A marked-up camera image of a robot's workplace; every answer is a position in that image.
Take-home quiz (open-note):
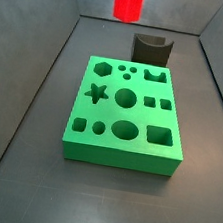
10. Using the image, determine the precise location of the red hexagon prism peg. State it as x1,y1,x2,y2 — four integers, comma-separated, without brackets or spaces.
113,0,143,23

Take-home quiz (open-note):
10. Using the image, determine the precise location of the green shape sorter block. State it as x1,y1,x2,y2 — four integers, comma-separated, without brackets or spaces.
63,56,184,176

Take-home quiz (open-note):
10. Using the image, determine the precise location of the black curved holder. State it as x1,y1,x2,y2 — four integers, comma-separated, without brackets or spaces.
131,33,174,67

